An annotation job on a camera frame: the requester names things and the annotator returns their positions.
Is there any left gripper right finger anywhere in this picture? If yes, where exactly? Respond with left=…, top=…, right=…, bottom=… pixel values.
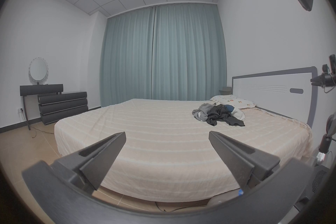
left=209, top=131, right=281, bottom=190

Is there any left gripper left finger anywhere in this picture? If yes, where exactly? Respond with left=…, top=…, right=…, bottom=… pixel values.
left=51, top=132, right=126, bottom=193

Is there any pile of clothes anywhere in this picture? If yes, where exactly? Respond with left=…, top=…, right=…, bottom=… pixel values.
left=192, top=103, right=246, bottom=127

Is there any bed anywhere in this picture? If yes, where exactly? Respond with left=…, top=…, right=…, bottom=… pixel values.
left=54, top=66, right=318, bottom=204

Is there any white printed pillow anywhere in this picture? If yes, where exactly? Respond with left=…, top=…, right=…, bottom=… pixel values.
left=209, top=95, right=256, bottom=109

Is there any black dressing table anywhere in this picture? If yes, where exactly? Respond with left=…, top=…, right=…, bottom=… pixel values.
left=20, top=83, right=64, bottom=131

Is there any round white-framed mirror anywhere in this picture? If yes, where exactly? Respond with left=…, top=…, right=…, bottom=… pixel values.
left=28, top=57, right=49, bottom=85

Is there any blue-green curtain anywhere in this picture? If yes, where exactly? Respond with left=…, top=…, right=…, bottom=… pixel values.
left=153, top=3, right=227, bottom=102
left=100, top=6, right=157, bottom=108

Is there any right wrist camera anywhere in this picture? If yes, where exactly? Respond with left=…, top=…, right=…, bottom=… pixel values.
left=322, top=54, right=336, bottom=75

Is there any black cable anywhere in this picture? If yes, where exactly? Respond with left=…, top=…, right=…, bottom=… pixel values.
left=31, top=127, right=56, bottom=139

